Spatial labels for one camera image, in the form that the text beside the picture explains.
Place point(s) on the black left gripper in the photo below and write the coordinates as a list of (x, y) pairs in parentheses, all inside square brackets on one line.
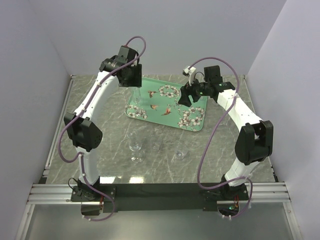
[(137, 81)]

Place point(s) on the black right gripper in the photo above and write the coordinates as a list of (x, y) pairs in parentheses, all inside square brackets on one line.
[(187, 90)]

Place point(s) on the clear stemmed wine glass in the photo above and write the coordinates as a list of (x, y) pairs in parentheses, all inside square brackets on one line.
[(136, 146)]

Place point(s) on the tall clear champagne flute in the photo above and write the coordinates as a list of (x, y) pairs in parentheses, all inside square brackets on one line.
[(136, 98)]

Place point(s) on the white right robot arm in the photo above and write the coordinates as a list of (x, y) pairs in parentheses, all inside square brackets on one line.
[(255, 139)]

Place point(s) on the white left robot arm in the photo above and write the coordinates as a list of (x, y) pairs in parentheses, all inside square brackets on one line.
[(81, 124)]

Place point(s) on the green floral hummingbird tray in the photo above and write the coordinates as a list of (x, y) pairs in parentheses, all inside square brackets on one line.
[(159, 104)]

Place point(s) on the clear low glass front right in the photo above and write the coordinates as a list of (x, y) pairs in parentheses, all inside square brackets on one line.
[(180, 152)]

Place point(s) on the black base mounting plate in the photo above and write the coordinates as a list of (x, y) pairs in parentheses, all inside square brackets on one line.
[(157, 196)]

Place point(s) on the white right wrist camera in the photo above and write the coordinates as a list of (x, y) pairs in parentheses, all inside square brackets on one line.
[(190, 72)]

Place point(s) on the aluminium front rail frame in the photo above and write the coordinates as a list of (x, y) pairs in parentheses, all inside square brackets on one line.
[(59, 194)]

